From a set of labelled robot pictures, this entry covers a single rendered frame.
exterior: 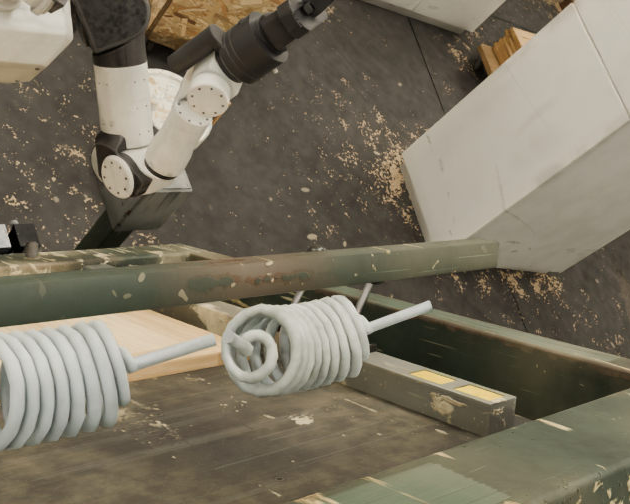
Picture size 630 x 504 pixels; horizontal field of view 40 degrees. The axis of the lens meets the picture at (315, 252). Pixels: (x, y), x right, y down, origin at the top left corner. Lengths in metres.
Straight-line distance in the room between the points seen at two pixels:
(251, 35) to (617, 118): 2.16
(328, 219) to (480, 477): 2.95
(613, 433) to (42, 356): 0.48
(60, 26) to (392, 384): 0.75
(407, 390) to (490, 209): 2.57
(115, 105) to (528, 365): 0.80
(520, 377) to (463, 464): 0.61
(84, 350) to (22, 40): 0.97
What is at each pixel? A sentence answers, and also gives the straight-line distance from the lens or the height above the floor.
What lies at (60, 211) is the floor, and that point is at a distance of 2.92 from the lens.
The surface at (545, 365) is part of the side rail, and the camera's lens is 1.23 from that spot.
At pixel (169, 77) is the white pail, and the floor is 0.36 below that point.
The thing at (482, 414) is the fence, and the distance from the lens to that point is 1.00.
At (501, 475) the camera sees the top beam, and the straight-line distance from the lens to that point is 0.65.
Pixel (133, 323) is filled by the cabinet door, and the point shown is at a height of 1.17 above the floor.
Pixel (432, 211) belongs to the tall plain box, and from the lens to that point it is 3.82.
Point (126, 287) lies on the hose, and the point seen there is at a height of 1.92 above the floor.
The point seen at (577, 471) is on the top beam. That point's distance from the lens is 0.67.
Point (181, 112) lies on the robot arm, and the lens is 1.44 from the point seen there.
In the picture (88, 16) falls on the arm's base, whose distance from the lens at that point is 1.47.
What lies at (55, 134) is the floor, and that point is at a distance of 3.10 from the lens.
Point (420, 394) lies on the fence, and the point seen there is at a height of 1.57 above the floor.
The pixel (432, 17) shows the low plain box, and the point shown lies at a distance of 5.01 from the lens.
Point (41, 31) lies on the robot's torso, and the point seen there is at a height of 1.32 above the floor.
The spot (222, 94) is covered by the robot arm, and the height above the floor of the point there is 1.42.
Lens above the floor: 2.27
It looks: 42 degrees down
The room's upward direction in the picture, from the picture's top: 49 degrees clockwise
